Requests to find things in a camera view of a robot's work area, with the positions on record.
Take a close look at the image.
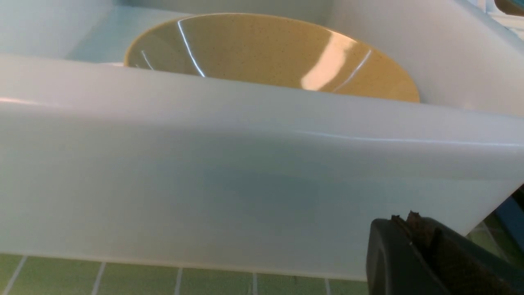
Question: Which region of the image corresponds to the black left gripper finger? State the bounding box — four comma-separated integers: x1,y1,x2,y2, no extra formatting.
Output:
366,211,524,295

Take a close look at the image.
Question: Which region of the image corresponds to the tan noodle bowl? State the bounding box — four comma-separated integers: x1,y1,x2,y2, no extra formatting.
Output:
494,0,524,17
123,13,420,103

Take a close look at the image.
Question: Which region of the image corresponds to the tan noodle bowl in tub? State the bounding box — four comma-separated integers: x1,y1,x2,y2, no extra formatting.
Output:
123,13,420,103

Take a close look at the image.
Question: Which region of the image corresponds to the large white plastic tub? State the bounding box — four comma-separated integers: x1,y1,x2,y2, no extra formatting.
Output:
0,0,523,280

